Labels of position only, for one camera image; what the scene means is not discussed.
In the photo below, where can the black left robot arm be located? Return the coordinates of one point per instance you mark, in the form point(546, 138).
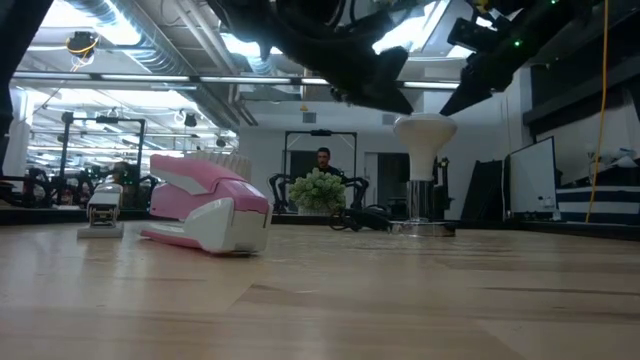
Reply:
point(280, 25)

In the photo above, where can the ceiling air duct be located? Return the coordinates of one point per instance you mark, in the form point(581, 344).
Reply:
point(150, 55)

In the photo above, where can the black folding panel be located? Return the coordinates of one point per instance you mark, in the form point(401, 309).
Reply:
point(485, 190)

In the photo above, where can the navy white striped box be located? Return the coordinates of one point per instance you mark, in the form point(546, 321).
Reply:
point(600, 205)

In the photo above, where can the ceiling light bar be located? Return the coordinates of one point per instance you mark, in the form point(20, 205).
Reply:
point(150, 77)

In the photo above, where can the grey stapler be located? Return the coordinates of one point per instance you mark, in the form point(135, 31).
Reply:
point(102, 210)

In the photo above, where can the green potted succulent plant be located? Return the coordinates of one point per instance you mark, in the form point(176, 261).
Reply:
point(317, 192)

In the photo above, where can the white ribbed pen holder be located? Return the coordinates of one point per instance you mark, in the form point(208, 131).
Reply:
point(225, 161)

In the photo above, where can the whiteboard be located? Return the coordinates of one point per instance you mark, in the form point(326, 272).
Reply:
point(532, 180)

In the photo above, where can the chrome lamp socket base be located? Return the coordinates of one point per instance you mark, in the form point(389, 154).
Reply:
point(421, 205)

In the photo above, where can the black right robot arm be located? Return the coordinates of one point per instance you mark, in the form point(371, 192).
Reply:
point(560, 20)

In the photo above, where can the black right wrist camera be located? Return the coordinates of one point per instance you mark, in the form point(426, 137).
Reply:
point(472, 35)

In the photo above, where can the black aluminium table frame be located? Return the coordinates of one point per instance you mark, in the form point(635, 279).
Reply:
point(40, 216)

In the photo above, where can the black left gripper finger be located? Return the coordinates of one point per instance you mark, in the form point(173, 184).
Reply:
point(350, 92)
point(387, 75)

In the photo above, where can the person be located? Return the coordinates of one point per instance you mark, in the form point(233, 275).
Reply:
point(324, 160)

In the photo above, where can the pink white stapler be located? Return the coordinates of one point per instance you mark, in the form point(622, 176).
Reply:
point(210, 210)

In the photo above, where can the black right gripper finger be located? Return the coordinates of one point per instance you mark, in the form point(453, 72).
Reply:
point(475, 87)

